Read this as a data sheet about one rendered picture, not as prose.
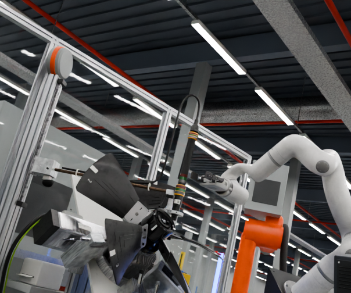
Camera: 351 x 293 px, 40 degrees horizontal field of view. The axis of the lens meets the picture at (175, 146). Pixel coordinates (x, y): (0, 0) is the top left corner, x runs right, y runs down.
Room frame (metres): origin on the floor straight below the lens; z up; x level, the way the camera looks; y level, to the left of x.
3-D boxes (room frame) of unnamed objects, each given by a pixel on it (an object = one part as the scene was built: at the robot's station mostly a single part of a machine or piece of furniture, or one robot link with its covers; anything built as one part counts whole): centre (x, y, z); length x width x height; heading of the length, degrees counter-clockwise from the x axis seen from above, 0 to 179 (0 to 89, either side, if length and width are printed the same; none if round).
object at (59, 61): (2.18, 0.64, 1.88); 0.17 x 0.15 x 0.16; 132
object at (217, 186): (2.16, -0.22, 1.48); 0.11 x 0.10 x 0.07; 132
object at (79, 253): (1.84, 0.24, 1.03); 0.15 x 0.10 x 0.14; 42
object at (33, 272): (2.32, 0.47, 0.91); 0.17 x 0.16 x 0.11; 42
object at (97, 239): (1.80, 0.20, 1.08); 0.07 x 0.04 x 0.06; 142
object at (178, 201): (2.02, -0.06, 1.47); 0.04 x 0.04 x 0.46
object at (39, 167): (2.16, 0.55, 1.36); 0.10 x 0.07 x 0.08; 77
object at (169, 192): (2.02, -0.05, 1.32); 0.09 x 0.07 x 0.10; 77
